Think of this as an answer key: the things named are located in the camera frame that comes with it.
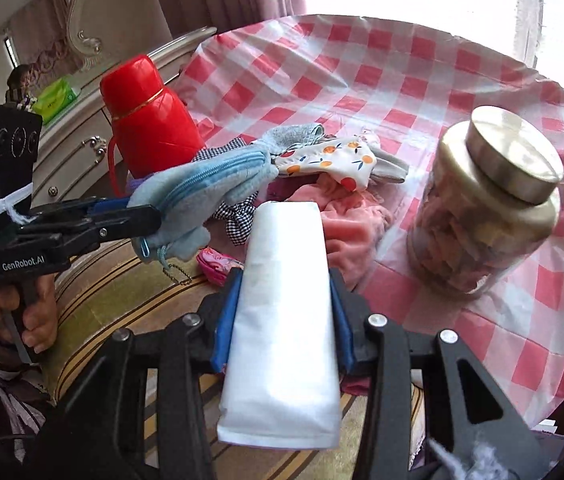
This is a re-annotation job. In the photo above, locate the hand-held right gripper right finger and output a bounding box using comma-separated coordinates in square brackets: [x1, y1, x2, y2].
[328, 266, 550, 480]

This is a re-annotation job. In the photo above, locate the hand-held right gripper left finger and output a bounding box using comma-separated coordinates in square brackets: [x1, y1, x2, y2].
[27, 267, 245, 480]

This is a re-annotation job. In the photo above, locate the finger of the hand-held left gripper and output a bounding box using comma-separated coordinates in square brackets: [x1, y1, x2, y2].
[29, 197, 135, 226]
[22, 204, 163, 261]

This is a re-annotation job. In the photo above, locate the light blue fleece zipper pouch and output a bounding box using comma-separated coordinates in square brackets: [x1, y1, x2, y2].
[127, 146, 279, 286]

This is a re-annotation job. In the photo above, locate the pink fleece cloth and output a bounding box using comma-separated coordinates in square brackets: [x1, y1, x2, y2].
[289, 180, 395, 291]

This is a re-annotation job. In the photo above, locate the person's left hand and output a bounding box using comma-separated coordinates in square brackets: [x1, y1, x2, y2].
[0, 275, 59, 358]

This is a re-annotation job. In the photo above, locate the small pink purse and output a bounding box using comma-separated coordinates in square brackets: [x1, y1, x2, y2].
[197, 247, 245, 288]

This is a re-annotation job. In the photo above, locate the striped yellow sofa cover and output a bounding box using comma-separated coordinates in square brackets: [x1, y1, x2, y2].
[37, 240, 423, 480]

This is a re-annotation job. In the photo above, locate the white carved dresser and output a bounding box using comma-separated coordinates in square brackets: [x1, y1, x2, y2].
[27, 26, 217, 211]

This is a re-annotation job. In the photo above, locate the red thermos flask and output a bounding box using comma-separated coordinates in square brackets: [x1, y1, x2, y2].
[99, 54, 205, 198]

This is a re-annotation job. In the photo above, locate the green tissue packet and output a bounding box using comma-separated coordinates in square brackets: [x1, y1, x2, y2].
[32, 76, 82, 125]

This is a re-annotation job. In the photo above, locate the black white checkered cloth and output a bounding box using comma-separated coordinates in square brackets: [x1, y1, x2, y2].
[192, 137, 257, 247]

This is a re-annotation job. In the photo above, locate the magenta knitted cloth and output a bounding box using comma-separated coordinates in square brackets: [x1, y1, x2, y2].
[266, 180, 307, 203]

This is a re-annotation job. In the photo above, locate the white framed mirror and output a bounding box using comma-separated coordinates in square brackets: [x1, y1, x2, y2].
[0, 0, 105, 111]

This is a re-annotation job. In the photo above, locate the glass jar with gold lid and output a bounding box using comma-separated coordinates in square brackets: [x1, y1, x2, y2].
[407, 106, 564, 301]

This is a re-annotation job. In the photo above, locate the grey cloth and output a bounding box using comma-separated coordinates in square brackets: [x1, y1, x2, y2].
[369, 150, 411, 185]
[249, 122, 326, 161]

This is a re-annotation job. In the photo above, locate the white fruit print cloth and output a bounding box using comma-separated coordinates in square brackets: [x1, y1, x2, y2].
[273, 134, 380, 192]

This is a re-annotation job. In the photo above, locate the grey yarn tuft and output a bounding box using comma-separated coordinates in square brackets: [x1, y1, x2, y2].
[426, 435, 512, 480]

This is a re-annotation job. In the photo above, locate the red white checkered tablecloth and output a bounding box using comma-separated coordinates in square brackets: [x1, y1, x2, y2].
[172, 14, 564, 428]

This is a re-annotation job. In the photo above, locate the white lace curtain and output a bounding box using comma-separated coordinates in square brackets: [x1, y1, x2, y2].
[514, 0, 547, 68]

